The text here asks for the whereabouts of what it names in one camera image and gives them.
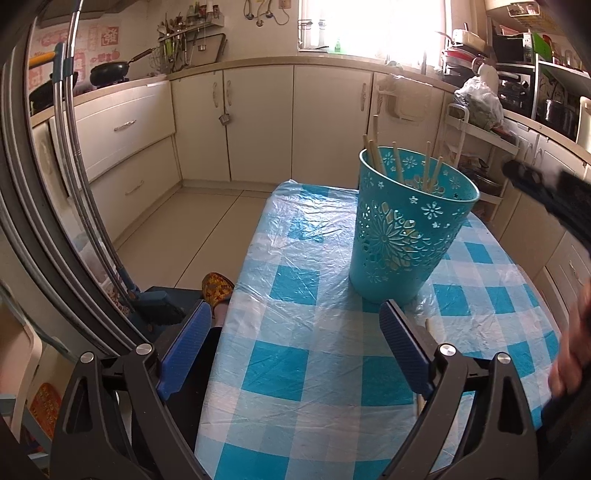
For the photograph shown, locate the black wok with wooden handle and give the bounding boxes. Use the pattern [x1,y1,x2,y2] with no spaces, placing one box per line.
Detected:
[89,47,156,88]

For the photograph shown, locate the white plastic chair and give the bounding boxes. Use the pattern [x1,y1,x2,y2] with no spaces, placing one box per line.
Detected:
[0,286,51,444]

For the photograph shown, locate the steel pot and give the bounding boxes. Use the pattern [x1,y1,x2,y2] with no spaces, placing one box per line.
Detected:
[541,98,579,136]

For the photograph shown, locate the white cabinet door holder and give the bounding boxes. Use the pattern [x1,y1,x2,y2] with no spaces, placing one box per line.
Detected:
[375,74,435,124]

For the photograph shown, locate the blue white checkered tablecloth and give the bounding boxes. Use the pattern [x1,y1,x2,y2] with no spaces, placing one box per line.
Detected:
[194,178,561,480]

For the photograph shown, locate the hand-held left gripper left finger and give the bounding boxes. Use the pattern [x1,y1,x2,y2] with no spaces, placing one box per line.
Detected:
[48,300,213,480]

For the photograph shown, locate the orange patterned board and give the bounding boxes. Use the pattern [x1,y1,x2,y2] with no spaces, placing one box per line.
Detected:
[28,382,63,441]

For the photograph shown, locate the black pot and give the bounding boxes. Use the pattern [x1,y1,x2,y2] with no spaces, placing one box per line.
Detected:
[475,159,504,195]

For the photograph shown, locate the red wall stickers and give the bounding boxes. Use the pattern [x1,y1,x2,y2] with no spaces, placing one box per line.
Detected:
[28,25,121,88]

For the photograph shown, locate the yellow patterned slipper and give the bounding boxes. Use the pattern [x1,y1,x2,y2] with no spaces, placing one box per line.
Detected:
[202,272,235,306]

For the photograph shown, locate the cream cabinet with doors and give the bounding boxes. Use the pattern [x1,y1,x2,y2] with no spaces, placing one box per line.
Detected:
[170,56,446,191]

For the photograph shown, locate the grey plastic bag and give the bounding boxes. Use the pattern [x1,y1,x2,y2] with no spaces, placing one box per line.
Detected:
[454,75,505,131]

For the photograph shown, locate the long bamboo chopstick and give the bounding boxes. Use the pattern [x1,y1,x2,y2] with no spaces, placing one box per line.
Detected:
[416,318,432,414]

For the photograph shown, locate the cream drawer cabinet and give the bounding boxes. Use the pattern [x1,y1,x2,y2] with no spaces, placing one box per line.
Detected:
[32,79,183,229]

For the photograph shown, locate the white storage trolley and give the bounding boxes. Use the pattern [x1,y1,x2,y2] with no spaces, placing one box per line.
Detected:
[444,102,520,222]

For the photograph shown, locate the bunch of beige chopsticks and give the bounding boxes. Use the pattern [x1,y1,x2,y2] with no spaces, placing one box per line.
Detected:
[362,115,446,195]

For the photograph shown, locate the person's right hand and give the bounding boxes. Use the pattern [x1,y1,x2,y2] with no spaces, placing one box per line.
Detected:
[549,277,591,402]

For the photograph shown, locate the teal cut-out plastic basket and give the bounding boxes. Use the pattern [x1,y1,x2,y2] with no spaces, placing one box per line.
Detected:
[348,145,481,305]

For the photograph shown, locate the cream panelled cabinet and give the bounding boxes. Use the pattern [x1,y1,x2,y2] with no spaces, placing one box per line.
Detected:
[496,111,591,328]

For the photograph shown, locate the black toaster oven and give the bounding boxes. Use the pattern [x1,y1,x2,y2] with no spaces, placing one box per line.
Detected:
[492,65,539,118]

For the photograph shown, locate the pile of dishes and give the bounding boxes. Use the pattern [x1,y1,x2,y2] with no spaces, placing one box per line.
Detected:
[438,28,492,77]

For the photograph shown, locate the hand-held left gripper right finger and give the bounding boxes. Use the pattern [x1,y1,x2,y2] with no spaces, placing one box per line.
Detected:
[379,300,539,480]

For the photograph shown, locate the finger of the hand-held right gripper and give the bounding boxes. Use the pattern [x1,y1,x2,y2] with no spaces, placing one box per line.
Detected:
[512,182,591,252]
[503,159,591,197]

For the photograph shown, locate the bright window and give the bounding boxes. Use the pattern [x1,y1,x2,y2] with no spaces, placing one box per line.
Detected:
[298,0,448,61]

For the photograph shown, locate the wall utensil rack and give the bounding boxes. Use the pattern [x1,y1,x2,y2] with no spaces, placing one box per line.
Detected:
[156,11,228,75]

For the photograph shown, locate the green cutting board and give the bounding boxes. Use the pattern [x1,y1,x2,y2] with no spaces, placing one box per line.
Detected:
[530,32,550,70]

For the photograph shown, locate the black frying pan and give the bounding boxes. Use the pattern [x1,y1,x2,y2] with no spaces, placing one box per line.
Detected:
[28,80,63,116]

